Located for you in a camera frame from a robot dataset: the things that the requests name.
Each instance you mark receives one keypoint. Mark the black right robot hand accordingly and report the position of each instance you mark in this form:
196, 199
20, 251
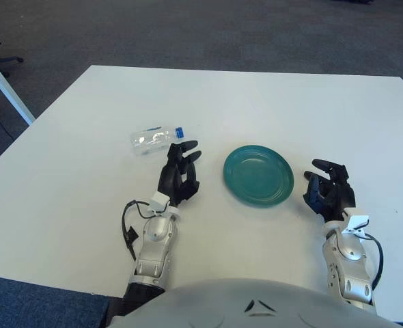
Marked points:
338, 198

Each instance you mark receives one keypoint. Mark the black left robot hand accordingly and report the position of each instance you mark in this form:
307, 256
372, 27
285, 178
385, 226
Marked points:
174, 177

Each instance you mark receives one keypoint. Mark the clear plastic bottle blue cap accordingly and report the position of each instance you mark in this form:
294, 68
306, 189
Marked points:
150, 140

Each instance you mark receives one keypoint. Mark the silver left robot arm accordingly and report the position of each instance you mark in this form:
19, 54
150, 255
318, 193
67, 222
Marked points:
157, 232

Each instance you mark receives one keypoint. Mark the teal round plate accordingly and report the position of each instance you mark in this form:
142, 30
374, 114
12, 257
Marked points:
256, 177

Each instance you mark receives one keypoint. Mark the grey robot torso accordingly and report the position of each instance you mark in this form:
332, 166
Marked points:
222, 304

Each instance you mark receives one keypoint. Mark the white side table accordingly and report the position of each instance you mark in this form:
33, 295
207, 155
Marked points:
3, 85

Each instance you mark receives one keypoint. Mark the black office chair base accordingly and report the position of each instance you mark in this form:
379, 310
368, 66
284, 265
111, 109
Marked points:
8, 58

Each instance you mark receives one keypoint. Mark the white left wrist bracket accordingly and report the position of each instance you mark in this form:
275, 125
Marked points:
158, 200

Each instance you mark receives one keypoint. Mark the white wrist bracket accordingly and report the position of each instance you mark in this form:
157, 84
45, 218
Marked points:
158, 200
358, 220

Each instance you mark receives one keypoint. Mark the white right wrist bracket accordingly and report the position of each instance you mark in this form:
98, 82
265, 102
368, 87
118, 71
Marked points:
358, 220

